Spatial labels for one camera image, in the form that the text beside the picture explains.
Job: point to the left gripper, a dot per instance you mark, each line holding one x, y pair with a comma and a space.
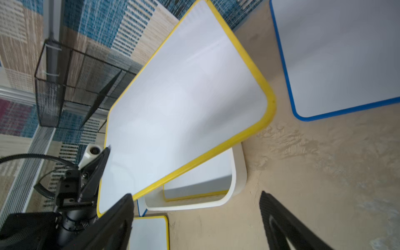
77, 188

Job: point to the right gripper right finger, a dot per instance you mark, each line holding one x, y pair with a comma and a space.
283, 229

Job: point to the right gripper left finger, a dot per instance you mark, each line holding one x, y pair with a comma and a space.
111, 232

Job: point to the white plastic storage box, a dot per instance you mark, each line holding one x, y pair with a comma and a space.
155, 200

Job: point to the yellow-framed whiteboard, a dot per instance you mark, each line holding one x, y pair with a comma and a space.
199, 95
213, 176
149, 233

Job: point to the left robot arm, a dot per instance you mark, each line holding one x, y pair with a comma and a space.
46, 230

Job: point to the blue-framed whiteboard left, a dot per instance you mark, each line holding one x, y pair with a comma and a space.
142, 207

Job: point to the blue-framed whiteboard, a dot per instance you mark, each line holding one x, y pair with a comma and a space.
338, 57
142, 207

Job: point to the blue-framed whiteboard back right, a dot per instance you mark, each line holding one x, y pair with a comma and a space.
338, 57

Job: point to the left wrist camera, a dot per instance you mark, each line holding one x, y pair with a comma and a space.
91, 152

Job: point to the white wire mesh basket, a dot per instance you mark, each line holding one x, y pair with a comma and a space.
21, 191

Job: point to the black wire mesh shelf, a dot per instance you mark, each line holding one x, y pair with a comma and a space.
84, 81

